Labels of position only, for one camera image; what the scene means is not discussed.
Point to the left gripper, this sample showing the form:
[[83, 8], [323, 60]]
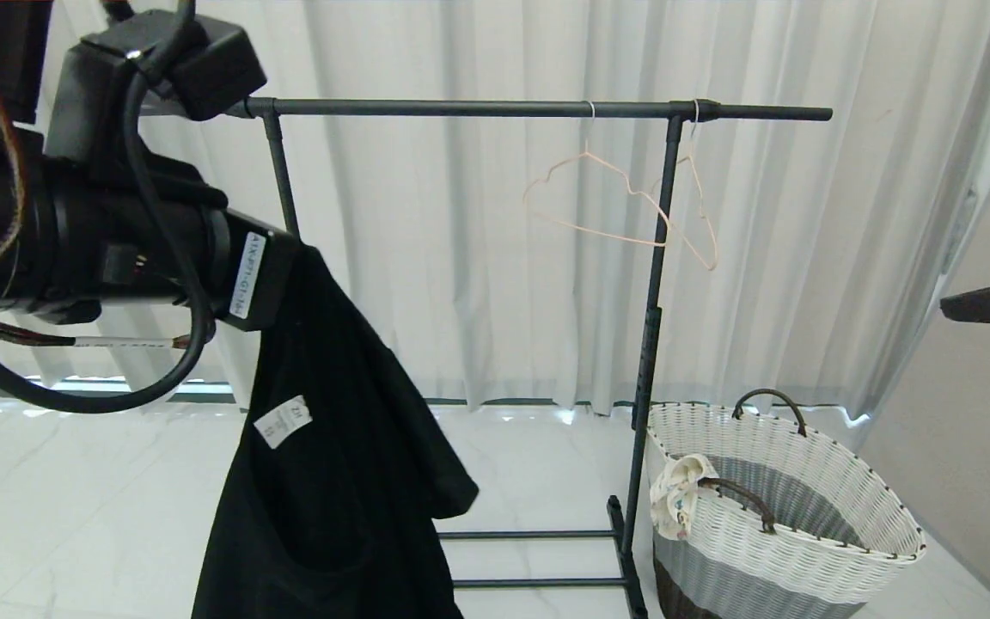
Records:
[[82, 249]]

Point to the pink clothes hanger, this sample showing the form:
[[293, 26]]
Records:
[[589, 146], [691, 150]]

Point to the black garment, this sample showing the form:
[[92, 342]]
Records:
[[332, 516]]

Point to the white laundry basket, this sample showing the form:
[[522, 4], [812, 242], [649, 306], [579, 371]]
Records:
[[761, 550]]

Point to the black clothes rack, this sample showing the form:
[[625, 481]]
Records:
[[461, 108]]

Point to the white curtain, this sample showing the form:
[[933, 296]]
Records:
[[461, 258]]

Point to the cream printed garment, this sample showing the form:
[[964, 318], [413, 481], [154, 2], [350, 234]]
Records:
[[675, 503]]

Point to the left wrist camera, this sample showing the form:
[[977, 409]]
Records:
[[203, 69]]

